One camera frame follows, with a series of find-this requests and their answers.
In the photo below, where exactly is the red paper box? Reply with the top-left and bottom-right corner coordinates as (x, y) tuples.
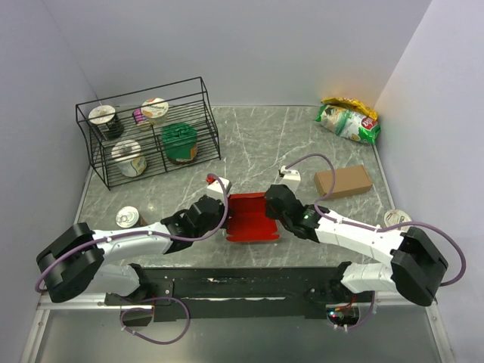
(226, 192), (280, 244)

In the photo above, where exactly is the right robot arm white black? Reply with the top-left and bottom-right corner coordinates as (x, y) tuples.
(264, 185), (448, 306)

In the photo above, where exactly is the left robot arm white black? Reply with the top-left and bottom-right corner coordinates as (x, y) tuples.
(35, 195), (228, 304)

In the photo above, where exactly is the brown cardboard box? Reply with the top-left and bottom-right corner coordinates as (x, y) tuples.
(314, 165), (373, 199)

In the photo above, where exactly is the green lidded jar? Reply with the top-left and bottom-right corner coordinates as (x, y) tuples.
(161, 123), (197, 164)

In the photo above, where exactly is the metal tin can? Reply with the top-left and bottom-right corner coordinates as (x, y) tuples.
(115, 206), (147, 229)

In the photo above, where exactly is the white cup lower shelf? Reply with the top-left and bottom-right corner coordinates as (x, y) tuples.
(111, 140), (147, 178)

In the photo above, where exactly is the green chips bag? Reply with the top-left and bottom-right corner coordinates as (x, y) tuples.
(315, 104), (380, 144)

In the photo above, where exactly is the white yogurt cup orange label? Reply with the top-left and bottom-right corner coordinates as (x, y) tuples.
(141, 98), (169, 126)

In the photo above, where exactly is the small purple white cup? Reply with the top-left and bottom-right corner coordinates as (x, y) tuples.
(132, 109), (147, 124)

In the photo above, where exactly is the yellow chips bag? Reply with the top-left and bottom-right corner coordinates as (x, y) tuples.
(321, 97), (378, 120)

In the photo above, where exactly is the foil lid dark cup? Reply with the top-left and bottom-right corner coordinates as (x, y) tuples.
(88, 105), (124, 141)

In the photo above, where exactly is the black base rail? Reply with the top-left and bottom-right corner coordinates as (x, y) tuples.
(104, 262), (373, 322)

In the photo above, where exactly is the black wire rack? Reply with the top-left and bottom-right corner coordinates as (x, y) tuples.
(76, 76), (222, 189)

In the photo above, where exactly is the aluminium frame rail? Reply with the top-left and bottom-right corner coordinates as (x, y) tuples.
(20, 241), (456, 363)

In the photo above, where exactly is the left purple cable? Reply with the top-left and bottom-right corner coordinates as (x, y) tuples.
(34, 172), (230, 344)

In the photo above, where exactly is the purple cable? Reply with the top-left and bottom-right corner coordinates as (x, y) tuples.
(34, 172), (230, 344)
(284, 152), (467, 330)

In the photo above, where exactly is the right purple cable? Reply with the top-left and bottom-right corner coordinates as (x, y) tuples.
(284, 152), (467, 330)

